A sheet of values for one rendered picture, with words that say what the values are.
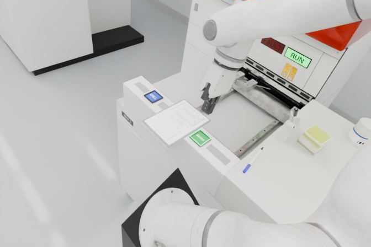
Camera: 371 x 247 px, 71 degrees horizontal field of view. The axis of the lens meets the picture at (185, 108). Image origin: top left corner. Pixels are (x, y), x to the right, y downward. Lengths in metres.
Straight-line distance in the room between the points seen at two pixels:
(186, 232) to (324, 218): 0.28
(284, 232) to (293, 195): 0.45
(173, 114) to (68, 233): 1.09
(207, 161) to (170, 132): 0.16
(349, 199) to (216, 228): 0.25
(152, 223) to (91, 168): 1.31
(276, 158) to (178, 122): 0.36
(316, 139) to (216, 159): 0.35
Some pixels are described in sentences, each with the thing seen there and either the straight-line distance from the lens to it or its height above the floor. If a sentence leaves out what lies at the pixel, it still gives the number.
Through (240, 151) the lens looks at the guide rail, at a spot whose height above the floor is 0.85.
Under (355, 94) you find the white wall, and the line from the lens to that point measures 2.91.
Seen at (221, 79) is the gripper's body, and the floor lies 1.24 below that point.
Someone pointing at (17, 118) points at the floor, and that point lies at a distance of 2.45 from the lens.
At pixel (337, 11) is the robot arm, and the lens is 0.57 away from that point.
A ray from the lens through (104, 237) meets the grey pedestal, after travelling 0.89.
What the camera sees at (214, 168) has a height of 0.95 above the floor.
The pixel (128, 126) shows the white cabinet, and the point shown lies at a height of 0.73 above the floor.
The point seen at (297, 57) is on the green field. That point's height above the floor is 1.10.
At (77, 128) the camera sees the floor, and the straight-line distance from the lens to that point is 2.25.
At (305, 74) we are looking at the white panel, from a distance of 1.27.
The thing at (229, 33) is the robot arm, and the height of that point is 1.40.
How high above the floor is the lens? 1.65
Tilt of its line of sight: 43 degrees down
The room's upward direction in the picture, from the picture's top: 11 degrees clockwise
